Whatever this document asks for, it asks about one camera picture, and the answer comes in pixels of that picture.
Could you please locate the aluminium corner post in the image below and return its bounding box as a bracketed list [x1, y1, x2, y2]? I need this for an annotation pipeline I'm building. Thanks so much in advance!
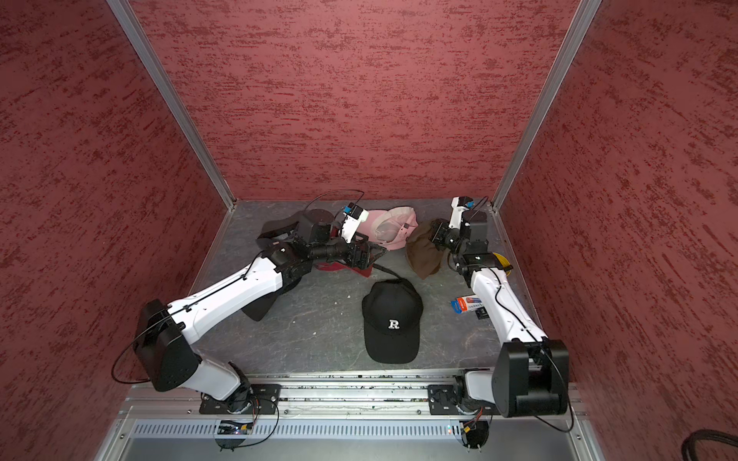
[107, 0, 238, 211]
[491, 0, 602, 214]

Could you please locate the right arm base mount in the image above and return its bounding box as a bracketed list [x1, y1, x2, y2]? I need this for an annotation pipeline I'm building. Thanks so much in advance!
[427, 384, 500, 417]

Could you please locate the brown baseball cap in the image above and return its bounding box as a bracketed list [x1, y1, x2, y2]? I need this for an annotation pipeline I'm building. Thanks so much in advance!
[406, 219, 447, 280]

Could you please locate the black cable coil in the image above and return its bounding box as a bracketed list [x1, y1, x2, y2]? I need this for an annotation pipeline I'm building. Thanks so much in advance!
[681, 428, 738, 461]

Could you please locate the dark red baseball cap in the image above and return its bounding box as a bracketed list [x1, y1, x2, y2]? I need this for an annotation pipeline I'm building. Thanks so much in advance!
[314, 261, 373, 278]

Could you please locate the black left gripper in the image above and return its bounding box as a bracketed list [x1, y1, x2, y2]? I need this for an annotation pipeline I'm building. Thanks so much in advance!
[310, 231, 386, 270]

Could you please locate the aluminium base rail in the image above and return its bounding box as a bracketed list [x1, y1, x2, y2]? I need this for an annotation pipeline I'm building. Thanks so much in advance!
[94, 368, 607, 461]

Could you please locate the black baseball cap letter R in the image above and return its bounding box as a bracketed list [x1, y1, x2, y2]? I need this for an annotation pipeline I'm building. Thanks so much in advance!
[361, 279, 424, 364]

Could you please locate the black cap under left arm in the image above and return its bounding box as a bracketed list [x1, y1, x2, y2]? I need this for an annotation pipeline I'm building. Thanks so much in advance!
[241, 279, 302, 322]

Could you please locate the right rear aluminium corner post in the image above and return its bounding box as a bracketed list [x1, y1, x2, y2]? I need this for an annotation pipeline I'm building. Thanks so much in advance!
[491, 0, 602, 214]

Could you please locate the left rear aluminium corner post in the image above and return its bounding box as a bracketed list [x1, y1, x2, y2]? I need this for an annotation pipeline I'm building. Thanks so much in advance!
[107, 0, 238, 211]

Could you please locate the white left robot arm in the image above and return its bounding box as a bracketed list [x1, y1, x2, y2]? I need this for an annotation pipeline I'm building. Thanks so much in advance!
[129, 203, 386, 401]

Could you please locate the grey baseball cap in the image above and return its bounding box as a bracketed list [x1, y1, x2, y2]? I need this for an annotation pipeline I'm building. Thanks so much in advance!
[256, 211, 304, 250]

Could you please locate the toothpaste tube box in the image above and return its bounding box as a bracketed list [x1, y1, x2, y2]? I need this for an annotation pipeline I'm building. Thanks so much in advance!
[451, 296, 484, 314]

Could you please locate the pink baseball cap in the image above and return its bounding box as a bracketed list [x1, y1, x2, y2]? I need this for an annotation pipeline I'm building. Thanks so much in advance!
[357, 207, 418, 251]

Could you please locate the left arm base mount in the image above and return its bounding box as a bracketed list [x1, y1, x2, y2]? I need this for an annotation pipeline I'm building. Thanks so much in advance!
[199, 383, 282, 417]

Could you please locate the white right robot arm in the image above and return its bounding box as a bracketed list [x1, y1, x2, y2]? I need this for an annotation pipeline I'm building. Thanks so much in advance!
[430, 207, 575, 433]

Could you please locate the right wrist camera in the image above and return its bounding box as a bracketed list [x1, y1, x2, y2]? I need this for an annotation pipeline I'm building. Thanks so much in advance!
[449, 196, 475, 230]

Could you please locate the yellow plastic cup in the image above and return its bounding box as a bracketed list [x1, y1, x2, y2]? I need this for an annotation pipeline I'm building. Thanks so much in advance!
[493, 253, 514, 276]

